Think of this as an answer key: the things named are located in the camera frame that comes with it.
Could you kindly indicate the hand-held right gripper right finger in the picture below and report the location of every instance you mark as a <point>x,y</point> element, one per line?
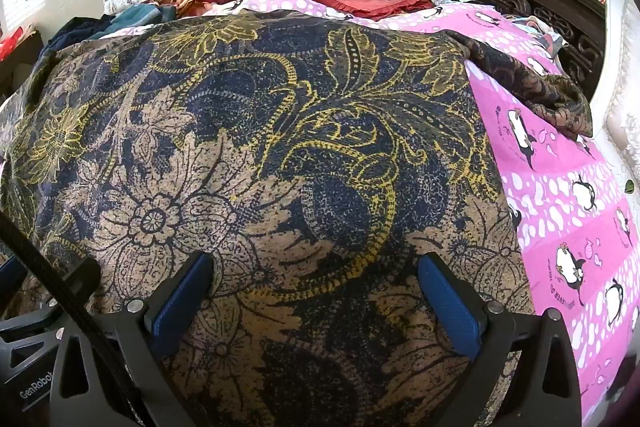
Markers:
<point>450,312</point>

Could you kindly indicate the teal cloth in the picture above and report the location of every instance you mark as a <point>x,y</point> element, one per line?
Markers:
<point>140,17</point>

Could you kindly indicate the dark floral patterned garment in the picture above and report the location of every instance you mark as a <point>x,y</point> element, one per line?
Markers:
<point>300,132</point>

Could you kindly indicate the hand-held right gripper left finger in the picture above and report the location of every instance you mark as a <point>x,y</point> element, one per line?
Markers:
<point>180,302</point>

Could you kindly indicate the navy cloth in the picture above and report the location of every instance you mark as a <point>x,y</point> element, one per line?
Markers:
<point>70,34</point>

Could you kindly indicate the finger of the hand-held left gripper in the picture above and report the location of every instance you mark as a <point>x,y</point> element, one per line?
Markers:
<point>75,279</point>

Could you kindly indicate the pink penguin bed sheet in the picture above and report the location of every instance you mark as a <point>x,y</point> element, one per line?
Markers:
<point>550,207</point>

